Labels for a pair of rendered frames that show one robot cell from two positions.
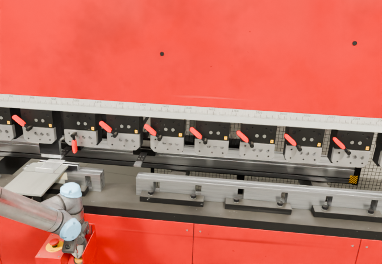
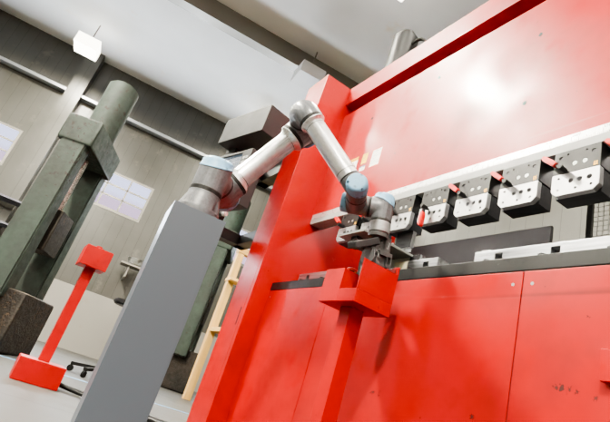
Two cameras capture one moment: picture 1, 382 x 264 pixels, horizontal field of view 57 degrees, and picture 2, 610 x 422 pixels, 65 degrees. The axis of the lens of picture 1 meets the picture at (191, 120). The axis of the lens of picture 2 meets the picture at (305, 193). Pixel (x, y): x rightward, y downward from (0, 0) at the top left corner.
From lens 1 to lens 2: 1.71 m
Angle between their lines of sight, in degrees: 73
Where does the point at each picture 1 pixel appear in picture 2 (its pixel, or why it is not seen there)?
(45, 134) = (403, 219)
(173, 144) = (525, 191)
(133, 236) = (441, 307)
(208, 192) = not seen: hidden behind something
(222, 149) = (590, 178)
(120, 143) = (466, 208)
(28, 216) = (329, 145)
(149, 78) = (509, 130)
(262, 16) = not seen: outside the picture
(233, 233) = (588, 278)
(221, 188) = (593, 244)
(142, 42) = (507, 102)
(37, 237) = not seen: hidden behind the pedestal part
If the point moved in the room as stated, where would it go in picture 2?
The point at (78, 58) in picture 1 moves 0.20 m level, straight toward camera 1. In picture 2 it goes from (450, 139) to (434, 112)
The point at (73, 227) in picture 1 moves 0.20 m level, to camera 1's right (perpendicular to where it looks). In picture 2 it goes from (359, 177) to (403, 164)
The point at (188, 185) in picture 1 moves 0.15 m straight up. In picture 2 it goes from (541, 249) to (546, 206)
